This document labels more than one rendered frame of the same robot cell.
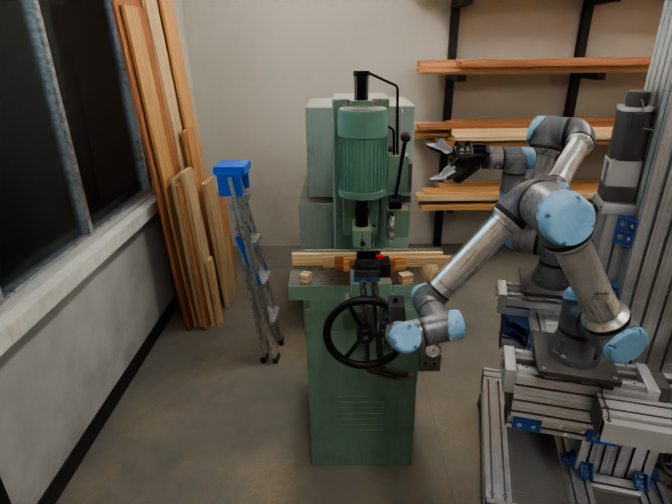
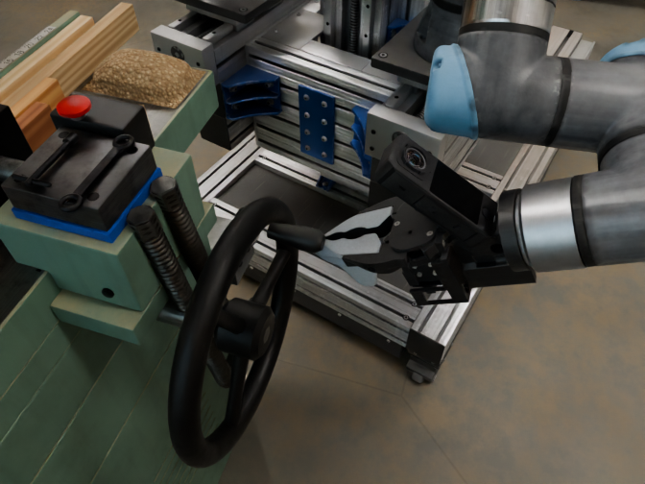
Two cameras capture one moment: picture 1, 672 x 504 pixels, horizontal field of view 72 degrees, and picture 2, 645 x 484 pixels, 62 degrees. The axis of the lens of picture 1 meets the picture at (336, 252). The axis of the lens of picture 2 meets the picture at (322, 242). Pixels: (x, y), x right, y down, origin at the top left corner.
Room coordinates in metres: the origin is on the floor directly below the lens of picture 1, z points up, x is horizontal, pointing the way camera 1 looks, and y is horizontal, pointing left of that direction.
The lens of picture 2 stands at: (1.16, 0.18, 1.31)
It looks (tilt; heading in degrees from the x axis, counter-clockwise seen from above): 49 degrees down; 287
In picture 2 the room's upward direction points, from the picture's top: straight up
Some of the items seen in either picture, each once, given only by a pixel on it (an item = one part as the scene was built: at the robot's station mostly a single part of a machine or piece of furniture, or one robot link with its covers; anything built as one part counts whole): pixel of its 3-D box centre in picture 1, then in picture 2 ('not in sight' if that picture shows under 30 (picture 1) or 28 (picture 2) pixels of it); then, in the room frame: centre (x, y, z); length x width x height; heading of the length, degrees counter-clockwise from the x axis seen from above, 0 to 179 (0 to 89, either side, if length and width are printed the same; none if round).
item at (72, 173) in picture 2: (371, 267); (90, 158); (1.48, -0.13, 0.99); 0.13 x 0.11 x 0.06; 89
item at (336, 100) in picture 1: (358, 182); not in sight; (1.97, -0.10, 1.16); 0.22 x 0.22 x 0.72; 89
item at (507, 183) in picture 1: (516, 187); not in sight; (1.56, -0.63, 1.25); 0.11 x 0.08 x 0.11; 51
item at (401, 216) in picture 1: (397, 221); not in sight; (1.86, -0.26, 1.02); 0.09 x 0.07 x 0.12; 89
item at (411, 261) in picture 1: (391, 261); (11, 121); (1.67, -0.22, 0.92); 0.54 x 0.02 x 0.04; 89
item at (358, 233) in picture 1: (362, 234); not in sight; (1.69, -0.10, 1.03); 0.14 x 0.07 x 0.09; 179
